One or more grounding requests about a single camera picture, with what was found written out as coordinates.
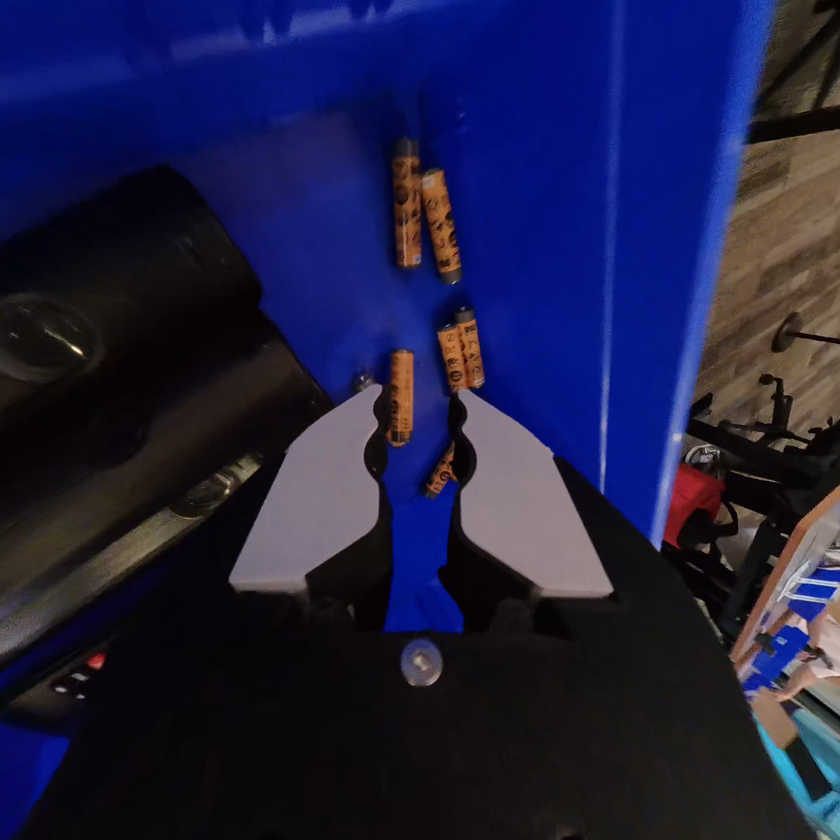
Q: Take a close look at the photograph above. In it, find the blue plastic bin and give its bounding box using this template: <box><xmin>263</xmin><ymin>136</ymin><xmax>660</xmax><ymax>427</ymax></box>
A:
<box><xmin>0</xmin><ymin>0</ymin><xmax>778</xmax><ymax>840</ymax></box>

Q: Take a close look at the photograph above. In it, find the red bag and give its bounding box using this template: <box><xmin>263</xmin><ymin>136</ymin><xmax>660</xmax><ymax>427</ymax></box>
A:
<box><xmin>663</xmin><ymin>462</ymin><xmax>727</xmax><ymax>549</ymax></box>

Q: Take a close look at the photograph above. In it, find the small blue storage bin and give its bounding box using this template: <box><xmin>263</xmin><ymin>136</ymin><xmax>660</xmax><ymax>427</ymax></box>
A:
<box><xmin>742</xmin><ymin>566</ymin><xmax>840</xmax><ymax>697</ymax></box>

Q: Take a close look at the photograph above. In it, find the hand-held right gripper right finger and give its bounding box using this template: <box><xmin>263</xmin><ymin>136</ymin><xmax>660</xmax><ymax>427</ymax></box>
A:
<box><xmin>437</xmin><ymin>389</ymin><xmax>616</xmax><ymax>634</ymax></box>

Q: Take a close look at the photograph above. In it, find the black post round base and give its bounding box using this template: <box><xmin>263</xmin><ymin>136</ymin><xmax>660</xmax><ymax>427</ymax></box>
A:
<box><xmin>771</xmin><ymin>311</ymin><xmax>840</xmax><ymax>355</ymax></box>

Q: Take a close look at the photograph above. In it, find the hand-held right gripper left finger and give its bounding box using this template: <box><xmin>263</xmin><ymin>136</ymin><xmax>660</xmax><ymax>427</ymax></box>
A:
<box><xmin>228</xmin><ymin>385</ymin><xmax>396</xmax><ymax>632</ymax></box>

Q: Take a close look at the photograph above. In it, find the wooden side table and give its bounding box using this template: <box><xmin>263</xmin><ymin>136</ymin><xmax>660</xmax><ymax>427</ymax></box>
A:
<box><xmin>722</xmin><ymin>486</ymin><xmax>840</xmax><ymax>665</ymax></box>

